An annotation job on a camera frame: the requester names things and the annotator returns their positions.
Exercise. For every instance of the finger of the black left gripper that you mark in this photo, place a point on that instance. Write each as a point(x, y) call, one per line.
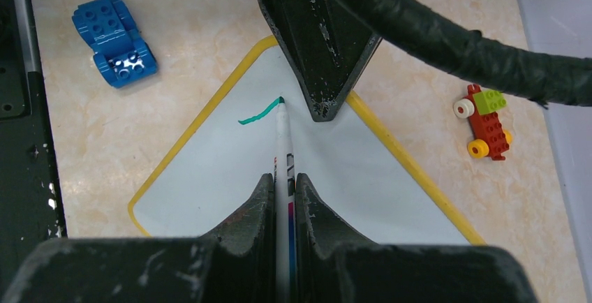
point(326, 47)

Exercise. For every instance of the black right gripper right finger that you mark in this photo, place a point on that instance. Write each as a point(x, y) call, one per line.
point(339, 264)

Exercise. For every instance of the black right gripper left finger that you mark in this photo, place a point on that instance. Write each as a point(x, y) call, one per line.
point(233, 262)

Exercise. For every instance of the green white marker pen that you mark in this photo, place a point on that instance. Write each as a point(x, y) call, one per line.
point(284, 187)

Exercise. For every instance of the yellow-framed whiteboard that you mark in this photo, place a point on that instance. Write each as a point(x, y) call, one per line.
point(356, 165)

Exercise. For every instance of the red toy train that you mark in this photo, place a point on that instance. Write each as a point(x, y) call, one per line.
point(480, 107)

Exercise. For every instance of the blue toy car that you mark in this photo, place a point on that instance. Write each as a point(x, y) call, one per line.
point(121, 55)

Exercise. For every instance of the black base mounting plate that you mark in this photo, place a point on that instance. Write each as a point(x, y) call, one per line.
point(32, 210)

